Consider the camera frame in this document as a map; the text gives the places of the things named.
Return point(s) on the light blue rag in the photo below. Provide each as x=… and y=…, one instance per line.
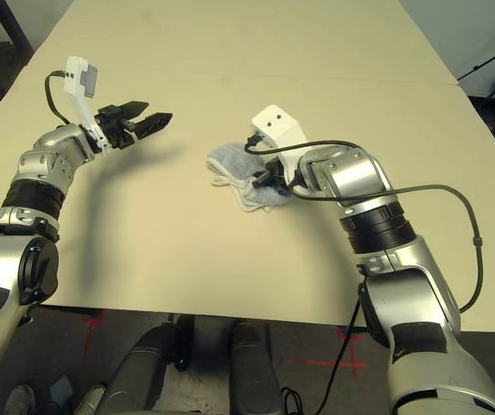
x=234, y=164

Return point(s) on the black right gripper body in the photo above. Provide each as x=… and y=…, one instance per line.
x=279, y=179

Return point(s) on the grey sneaker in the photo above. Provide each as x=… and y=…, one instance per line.
x=19, y=401
x=91, y=400

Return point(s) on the black post under table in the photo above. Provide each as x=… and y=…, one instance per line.
x=185, y=337

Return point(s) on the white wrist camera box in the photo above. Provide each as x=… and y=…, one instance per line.
x=74, y=78
x=277, y=123

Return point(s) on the grey left robot leg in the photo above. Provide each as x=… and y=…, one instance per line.
x=139, y=367

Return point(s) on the black metal frame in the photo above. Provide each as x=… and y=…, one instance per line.
x=18, y=26

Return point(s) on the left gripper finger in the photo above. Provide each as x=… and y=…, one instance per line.
x=137, y=107
x=154, y=123

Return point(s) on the red tape cross narrow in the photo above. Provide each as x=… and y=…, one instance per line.
x=93, y=322

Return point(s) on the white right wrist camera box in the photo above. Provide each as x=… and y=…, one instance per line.
x=277, y=123

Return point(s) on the grey square block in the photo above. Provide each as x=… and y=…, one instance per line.
x=61, y=387

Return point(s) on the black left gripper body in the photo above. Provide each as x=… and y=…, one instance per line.
x=113, y=125

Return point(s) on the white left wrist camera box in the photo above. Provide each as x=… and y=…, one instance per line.
x=74, y=78

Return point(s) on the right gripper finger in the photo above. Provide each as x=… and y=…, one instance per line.
x=262, y=180

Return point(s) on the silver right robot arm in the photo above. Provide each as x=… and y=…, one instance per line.
x=411, y=302

